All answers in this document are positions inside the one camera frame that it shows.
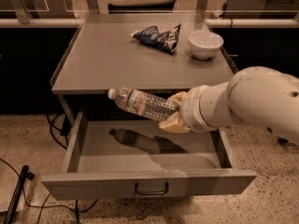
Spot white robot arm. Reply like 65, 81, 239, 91
159, 66, 299, 145

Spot black floor cables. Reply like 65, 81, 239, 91
0, 112, 99, 224

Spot metal drawer handle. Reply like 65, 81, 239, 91
135, 182, 169, 196

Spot black stand leg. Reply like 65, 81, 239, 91
3, 165, 29, 224

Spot clear plastic water bottle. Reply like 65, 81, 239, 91
108, 87, 179, 121

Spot black chair back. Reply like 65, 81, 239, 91
108, 0, 177, 14

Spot white horizontal rail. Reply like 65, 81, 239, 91
0, 19, 299, 29

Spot white ceramic bowl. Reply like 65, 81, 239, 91
188, 31, 224, 60

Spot blue crumpled chip bag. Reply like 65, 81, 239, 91
131, 24, 181, 54

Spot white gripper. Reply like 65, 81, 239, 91
159, 85, 216, 133

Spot grey metal cabinet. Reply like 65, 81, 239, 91
50, 12, 245, 128

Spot open grey top drawer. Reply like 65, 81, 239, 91
42, 111, 257, 200

